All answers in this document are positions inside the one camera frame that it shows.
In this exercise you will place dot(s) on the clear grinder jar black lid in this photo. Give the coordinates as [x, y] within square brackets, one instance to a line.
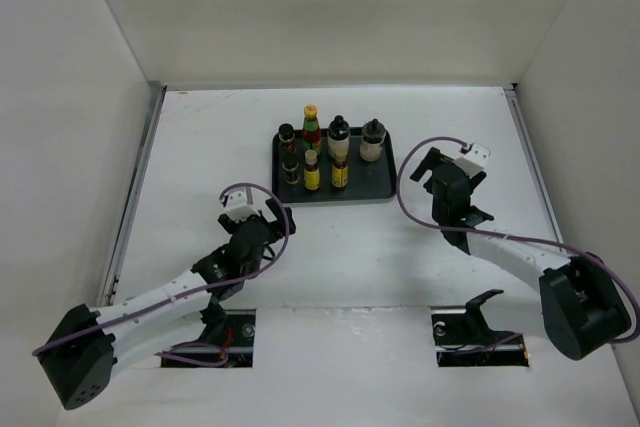
[372, 137]

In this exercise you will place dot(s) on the left aluminium table rail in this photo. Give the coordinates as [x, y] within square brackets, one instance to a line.
[114, 262]

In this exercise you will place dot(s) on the white shaker black cap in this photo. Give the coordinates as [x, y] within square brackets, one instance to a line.
[338, 135]

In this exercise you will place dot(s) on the black rectangular tray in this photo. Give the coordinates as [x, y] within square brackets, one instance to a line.
[366, 181]

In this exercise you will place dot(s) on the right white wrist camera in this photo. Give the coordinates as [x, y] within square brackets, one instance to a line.
[474, 160]

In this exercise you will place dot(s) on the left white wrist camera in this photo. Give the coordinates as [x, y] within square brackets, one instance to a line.
[238, 204]

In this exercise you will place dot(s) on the yellow sauce bottle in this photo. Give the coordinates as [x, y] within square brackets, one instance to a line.
[311, 171]
[339, 172]

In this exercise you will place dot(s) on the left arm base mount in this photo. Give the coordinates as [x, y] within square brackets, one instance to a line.
[228, 346]

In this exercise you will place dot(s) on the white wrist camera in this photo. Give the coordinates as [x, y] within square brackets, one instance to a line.
[238, 204]
[474, 160]

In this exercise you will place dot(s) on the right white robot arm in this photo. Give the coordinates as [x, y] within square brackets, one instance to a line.
[584, 305]

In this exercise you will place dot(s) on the black-capped spice jar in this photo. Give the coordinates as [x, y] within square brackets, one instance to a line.
[286, 136]
[290, 166]

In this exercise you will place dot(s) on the right aluminium table rail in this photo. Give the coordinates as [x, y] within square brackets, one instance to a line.
[532, 162]

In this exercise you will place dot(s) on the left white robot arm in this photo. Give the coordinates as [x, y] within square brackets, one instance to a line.
[91, 345]

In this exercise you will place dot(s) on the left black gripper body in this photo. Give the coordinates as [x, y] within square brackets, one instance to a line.
[233, 226]

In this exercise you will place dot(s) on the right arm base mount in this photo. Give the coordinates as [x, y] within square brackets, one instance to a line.
[463, 338]

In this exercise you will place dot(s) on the red chili sauce bottle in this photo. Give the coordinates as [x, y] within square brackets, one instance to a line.
[311, 132]

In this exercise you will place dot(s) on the aluminium table rail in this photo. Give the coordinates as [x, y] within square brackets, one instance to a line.
[114, 262]
[532, 162]

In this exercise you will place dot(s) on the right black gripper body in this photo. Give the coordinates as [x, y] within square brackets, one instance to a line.
[475, 180]

